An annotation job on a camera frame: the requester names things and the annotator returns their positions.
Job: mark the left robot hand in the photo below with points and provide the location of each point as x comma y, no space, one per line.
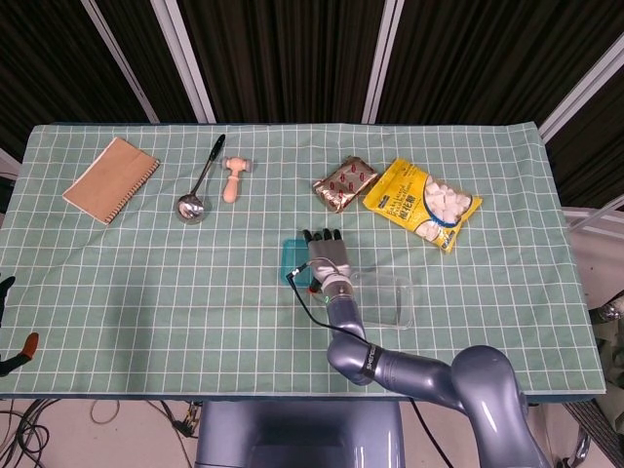
6,363

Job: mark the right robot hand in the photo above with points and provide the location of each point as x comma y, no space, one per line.
329,256

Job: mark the blue plastic lid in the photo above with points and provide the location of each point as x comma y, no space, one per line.
292,261

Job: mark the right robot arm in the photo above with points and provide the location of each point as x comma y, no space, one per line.
487,380

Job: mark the clear plastic container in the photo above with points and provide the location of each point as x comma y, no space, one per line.
390,302

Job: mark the silver red snack packet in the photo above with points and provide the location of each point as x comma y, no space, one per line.
343,185

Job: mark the yellow marshmallow bag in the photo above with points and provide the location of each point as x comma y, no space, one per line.
404,195

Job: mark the wooden toy mallet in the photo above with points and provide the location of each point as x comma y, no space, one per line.
232,185

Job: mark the green checked tablecloth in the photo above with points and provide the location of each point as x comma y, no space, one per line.
195,317

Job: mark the blue-grey robot torso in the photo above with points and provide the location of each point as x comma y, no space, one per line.
302,439

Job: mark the black pleated curtain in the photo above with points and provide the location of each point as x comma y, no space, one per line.
292,58

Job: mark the brown spiral notebook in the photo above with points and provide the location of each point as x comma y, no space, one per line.
109,180

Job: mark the white frame post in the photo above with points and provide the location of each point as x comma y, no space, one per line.
585,88
382,63
122,63
185,63

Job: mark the white frame bars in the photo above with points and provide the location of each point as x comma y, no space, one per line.
592,219

